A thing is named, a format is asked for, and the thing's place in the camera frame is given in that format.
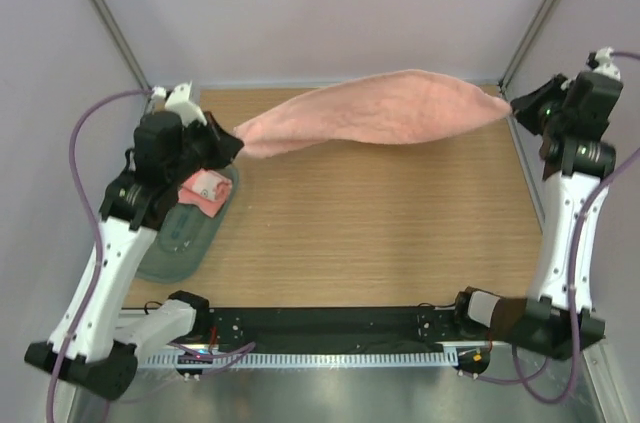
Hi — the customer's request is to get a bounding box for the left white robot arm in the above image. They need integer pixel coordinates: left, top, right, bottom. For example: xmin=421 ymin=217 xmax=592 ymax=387
xmin=24 ymin=111 xmax=243 ymax=401

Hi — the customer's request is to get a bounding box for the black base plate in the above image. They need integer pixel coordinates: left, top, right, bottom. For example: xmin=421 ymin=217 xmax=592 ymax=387
xmin=207 ymin=305 xmax=464 ymax=348

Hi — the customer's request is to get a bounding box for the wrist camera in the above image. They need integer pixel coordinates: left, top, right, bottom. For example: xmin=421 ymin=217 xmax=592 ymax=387
xmin=586 ymin=47 xmax=621 ymax=81
xmin=150 ymin=81 xmax=207 ymax=127

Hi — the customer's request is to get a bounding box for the white slotted cable duct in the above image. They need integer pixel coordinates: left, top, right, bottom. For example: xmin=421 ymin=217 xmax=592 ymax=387
xmin=139 ymin=349 xmax=458 ymax=371

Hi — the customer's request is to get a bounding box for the clear glass tray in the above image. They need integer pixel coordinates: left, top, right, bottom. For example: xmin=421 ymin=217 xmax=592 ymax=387
xmin=136 ymin=166 xmax=239 ymax=284

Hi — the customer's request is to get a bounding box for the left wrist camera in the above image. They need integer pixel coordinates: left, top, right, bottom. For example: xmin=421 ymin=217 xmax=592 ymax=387
xmin=150 ymin=81 xmax=207 ymax=127

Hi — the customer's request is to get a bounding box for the right aluminium frame post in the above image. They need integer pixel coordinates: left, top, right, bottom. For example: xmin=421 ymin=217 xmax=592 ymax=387
xmin=498 ymin=0 xmax=561 ymax=94

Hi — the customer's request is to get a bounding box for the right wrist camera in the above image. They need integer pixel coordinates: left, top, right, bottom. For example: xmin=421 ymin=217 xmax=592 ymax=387
xmin=586 ymin=47 xmax=621 ymax=81

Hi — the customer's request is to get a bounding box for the plain pink towel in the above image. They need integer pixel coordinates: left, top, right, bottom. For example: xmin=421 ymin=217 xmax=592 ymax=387
xmin=233 ymin=70 xmax=511 ymax=158

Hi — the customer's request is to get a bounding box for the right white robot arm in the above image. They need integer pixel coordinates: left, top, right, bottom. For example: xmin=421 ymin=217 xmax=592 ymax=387
xmin=450 ymin=68 xmax=623 ymax=361

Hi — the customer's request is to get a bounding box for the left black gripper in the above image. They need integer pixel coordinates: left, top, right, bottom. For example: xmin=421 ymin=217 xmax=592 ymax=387
xmin=169 ymin=109 xmax=245 ymax=183

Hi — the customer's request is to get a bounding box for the pink bunny towel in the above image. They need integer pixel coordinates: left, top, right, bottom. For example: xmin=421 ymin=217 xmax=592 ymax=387
xmin=178 ymin=170 xmax=233 ymax=218

